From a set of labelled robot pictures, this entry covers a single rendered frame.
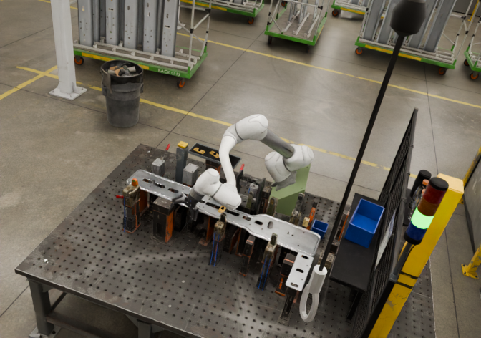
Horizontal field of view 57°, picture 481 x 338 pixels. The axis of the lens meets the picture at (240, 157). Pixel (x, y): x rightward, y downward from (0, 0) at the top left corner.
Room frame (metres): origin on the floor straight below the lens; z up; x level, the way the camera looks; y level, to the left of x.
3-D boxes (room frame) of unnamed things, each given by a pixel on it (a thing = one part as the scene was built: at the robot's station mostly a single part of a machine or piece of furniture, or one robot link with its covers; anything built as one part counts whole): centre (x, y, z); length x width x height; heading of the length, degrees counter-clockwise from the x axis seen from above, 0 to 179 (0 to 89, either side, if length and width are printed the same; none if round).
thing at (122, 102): (4.80, 1.55, 0.36); 0.54 x 0.50 x 0.73; 168
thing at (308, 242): (2.27, 0.08, 1.00); 1.38 x 0.22 x 0.02; 73
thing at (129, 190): (2.26, 0.68, 0.88); 0.15 x 0.11 x 0.36; 163
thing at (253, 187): (2.44, -0.09, 0.94); 0.18 x 0.13 x 0.49; 73
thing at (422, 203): (1.37, -0.74, 1.96); 0.07 x 0.07 x 0.06
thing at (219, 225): (2.09, 0.06, 0.87); 0.12 x 0.09 x 0.35; 163
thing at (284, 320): (1.73, -0.42, 0.84); 0.11 x 0.06 x 0.29; 163
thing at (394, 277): (1.37, -0.74, 1.79); 0.07 x 0.07 x 0.57
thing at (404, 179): (2.26, -1.01, 0.77); 1.97 x 0.14 x 1.55; 163
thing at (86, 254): (2.28, -0.16, 0.68); 2.56 x 1.61 x 0.04; 78
